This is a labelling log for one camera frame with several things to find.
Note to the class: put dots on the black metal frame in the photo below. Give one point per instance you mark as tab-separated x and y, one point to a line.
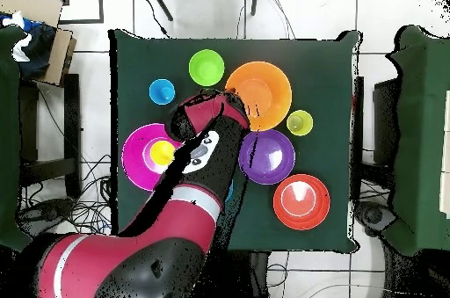
101	2

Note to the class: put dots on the pale yellow-green plastic cup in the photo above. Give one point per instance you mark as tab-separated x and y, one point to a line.
299	123

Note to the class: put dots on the black wooden stool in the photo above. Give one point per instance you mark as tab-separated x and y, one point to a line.
72	118

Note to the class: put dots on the large orange plastic bowl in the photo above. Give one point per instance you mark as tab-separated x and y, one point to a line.
270	97

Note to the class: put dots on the blue and white clothes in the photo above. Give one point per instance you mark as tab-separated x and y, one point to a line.
35	52

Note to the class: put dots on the red plastic bowl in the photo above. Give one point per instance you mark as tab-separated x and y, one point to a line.
301	202

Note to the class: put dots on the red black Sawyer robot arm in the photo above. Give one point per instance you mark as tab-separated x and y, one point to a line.
175	227

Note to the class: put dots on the green cloth covered table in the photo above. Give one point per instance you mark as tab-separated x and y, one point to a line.
422	136
8	136

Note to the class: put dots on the large pink plastic bowl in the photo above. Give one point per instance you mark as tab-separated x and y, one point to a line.
135	161

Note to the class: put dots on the yellow plastic cup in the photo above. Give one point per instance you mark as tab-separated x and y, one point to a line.
161	153

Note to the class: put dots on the brown cardboard box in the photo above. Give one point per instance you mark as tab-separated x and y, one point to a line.
35	6

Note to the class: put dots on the blue plastic cup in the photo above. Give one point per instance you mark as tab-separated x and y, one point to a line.
162	91

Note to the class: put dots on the small green plastic bowl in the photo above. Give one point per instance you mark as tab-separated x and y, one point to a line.
206	67

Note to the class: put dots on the dark green table cloth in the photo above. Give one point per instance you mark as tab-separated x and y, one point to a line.
316	83

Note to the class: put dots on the purple plastic bowl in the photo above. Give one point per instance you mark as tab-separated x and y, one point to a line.
270	157

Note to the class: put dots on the small blue plastic bowl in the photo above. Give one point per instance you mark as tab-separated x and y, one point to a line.
230	192

